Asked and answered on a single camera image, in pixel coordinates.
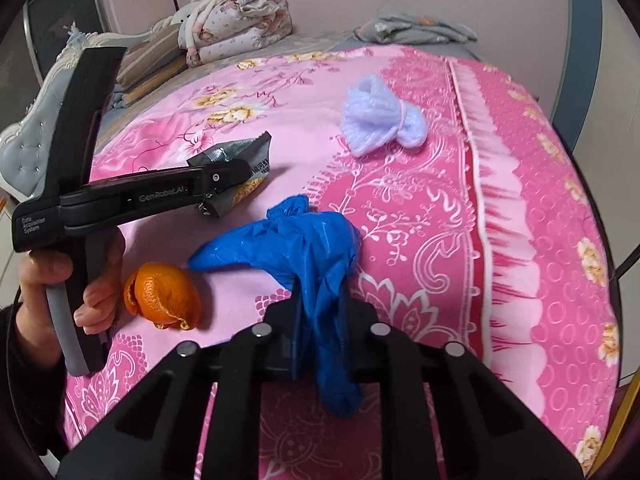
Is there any person's left hand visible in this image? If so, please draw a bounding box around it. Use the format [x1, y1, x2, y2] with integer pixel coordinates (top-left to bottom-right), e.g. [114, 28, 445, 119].
[19, 232, 126, 357]

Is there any folded floral quilt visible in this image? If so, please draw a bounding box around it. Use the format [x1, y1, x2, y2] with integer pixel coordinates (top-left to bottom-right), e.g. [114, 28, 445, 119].
[177, 0, 294, 69]

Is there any pink floral bedsheet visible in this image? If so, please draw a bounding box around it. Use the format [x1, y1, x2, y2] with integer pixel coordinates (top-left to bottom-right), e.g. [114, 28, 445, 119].
[62, 44, 624, 480]

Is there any blue door frame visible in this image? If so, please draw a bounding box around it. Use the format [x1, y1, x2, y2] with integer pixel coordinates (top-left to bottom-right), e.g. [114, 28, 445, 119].
[565, 0, 612, 128]

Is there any orange peel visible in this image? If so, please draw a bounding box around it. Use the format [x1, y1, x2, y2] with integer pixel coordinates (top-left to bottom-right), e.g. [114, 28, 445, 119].
[123, 262, 203, 331]

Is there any window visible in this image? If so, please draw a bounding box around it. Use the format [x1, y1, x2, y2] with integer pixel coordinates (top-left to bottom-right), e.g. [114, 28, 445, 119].
[20, 0, 109, 88]

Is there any purple foam fruit net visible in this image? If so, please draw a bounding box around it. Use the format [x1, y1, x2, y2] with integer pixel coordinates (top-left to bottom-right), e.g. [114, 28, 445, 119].
[341, 74, 429, 157]

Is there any grey floral cloth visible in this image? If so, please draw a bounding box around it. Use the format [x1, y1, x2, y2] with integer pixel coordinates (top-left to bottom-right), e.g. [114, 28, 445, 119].
[355, 9, 479, 47]

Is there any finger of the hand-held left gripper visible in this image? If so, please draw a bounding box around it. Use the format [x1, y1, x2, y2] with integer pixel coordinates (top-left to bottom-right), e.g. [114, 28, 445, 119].
[200, 160, 251, 198]

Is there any person's left forearm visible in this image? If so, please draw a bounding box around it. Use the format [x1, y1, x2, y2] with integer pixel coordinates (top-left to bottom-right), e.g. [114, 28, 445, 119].
[0, 304, 69, 461]

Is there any folded striped blanket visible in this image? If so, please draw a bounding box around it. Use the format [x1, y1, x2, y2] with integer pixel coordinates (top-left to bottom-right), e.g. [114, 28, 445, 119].
[115, 24, 189, 109]

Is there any grey snack wrapper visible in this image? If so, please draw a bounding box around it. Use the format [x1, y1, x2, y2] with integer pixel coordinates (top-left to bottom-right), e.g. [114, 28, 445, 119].
[186, 131, 274, 219]

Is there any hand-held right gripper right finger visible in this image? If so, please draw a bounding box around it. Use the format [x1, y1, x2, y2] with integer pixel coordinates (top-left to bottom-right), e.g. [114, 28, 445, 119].
[340, 285, 584, 480]

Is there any blue rubber glove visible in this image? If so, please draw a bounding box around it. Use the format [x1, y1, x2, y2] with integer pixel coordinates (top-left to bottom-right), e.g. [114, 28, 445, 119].
[189, 195, 364, 419]

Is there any grey tufted headboard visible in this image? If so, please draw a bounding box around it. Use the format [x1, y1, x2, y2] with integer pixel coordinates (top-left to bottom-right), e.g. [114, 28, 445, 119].
[0, 30, 151, 207]

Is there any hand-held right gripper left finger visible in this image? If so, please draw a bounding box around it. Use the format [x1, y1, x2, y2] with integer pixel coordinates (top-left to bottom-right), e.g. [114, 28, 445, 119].
[60, 299, 302, 480]

